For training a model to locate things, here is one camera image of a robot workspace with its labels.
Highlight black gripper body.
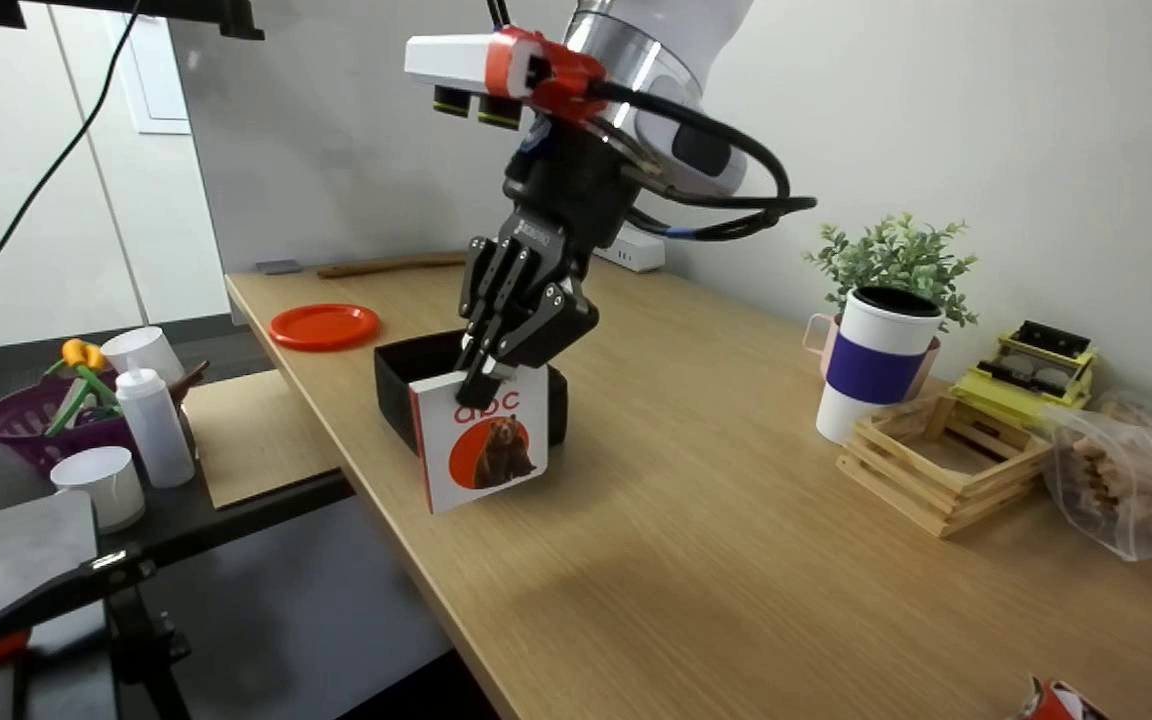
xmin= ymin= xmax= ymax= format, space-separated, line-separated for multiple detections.
xmin=501 ymin=124 xmax=646 ymax=264

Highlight black fabric storage box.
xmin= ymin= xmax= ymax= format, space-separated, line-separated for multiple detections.
xmin=373 ymin=327 xmax=571 ymax=457

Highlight red and white card box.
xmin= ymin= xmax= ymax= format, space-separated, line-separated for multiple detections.
xmin=403 ymin=359 xmax=557 ymax=514

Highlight orange round plate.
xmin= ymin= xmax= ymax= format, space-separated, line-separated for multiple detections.
xmin=265 ymin=300 xmax=387 ymax=354

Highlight light wooden board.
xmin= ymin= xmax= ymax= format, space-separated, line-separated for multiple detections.
xmin=176 ymin=368 xmax=346 ymax=510

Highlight white cup with purple sleeve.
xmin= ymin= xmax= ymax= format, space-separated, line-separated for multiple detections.
xmin=811 ymin=282 xmax=944 ymax=446

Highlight green plant in pink pot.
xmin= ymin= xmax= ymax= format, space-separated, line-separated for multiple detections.
xmin=806 ymin=211 xmax=978 ymax=363

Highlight white mug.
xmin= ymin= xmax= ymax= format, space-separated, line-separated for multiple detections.
xmin=99 ymin=322 xmax=191 ymax=390

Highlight white squeeze bottle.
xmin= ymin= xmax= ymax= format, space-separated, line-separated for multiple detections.
xmin=113 ymin=363 xmax=200 ymax=492

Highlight stacked wooden slat trays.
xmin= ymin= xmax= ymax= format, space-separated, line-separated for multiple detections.
xmin=830 ymin=386 xmax=1055 ymax=543

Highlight yellow and green toy vegetable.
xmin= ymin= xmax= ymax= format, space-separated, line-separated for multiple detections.
xmin=42 ymin=334 xmax=125 ymax=437

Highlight white upturned cup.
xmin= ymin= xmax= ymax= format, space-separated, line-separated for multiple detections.
xmin=47 ymin=444 xmax=150 ymax=536

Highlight yellow and black toy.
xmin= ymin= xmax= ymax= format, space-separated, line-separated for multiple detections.
xmin=946 ymin=317 xmax=1100 ymax=437

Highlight purple plastic basket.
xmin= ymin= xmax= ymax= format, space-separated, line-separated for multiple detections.
xmin=0 ymin=372 xmax=140 ymax=476

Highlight grey flat pad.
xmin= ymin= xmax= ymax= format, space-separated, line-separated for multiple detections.
xmin=0 ymin=489 xmax=108 ymax=644

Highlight clear plastic snack bag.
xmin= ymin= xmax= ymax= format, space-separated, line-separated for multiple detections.
xmin=1040 ymin=395 xmax=1152 ymax=564

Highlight red snack packet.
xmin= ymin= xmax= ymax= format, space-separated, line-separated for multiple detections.
xmin=1015 ymin=673 xmax=1113 ymax=720

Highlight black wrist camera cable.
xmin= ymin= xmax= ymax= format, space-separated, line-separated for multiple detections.
xmin=596 ymin=75 xmax=818 ymax=243

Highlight black overhead mount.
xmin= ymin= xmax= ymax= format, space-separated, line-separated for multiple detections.
xmin=0 ymin=0 xmax=268 ymax=41

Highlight black hanging cable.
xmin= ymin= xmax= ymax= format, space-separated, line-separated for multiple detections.
xmin=0 ymin=0 xmax=146 ymax=322

